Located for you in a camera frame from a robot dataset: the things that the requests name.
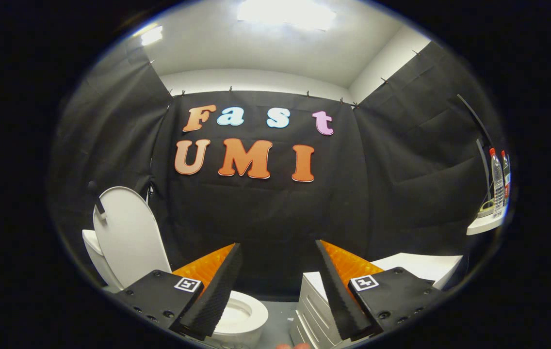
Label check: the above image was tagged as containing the large ceiling light panel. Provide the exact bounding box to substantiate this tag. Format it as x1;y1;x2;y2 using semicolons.
237;0;337;31

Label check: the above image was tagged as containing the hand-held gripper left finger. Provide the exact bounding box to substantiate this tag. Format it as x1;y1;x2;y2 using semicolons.
114;242;244;341

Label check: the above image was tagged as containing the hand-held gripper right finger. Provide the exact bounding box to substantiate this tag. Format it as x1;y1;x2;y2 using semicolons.
314;239;443;341

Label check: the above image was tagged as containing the white toilet lid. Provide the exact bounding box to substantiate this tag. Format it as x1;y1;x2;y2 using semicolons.
92;187;173;290

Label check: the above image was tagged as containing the black curved pole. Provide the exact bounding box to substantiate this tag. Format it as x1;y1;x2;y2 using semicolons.
457;95;494;148

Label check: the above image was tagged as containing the white shelf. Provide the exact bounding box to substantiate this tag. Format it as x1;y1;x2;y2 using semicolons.
466;211;506;236

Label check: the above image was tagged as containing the small ceiling light panel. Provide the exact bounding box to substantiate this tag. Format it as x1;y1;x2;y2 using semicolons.
140;25;163;47

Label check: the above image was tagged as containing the clear water bottle red cap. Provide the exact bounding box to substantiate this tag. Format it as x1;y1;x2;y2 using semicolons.
489;148;505;219
501;150;512;205

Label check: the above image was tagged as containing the white drawer cabinet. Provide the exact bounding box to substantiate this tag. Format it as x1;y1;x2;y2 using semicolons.
289;252;464;349

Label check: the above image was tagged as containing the black backdrop cloth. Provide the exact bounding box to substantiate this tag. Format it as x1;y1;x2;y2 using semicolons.
49;41;502;296

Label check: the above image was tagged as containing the white toilet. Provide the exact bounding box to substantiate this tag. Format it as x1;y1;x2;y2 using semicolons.
81;229;269;347

